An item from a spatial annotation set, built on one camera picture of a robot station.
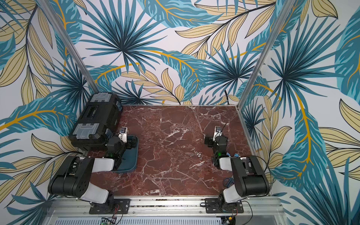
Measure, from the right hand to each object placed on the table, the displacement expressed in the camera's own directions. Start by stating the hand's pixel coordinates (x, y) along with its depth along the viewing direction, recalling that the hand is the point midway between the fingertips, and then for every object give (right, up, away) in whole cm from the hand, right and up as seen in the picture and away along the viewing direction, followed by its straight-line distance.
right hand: (216, 133), depth 93 cm
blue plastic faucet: (+13, -13, -3) cm, 18 cm away
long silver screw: (-13, -12, 0) cm, 18 cm away
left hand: (-59, -1, 0) cm, 59 cm away
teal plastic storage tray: (-54, -16, -10) cm, 57 cm away
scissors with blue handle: (+4, -27, -11) cm, 30 cm away
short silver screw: (-11, -14, -1) cm, 18 cm away
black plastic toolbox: (-75, +14, -1) cm, 76 cm away
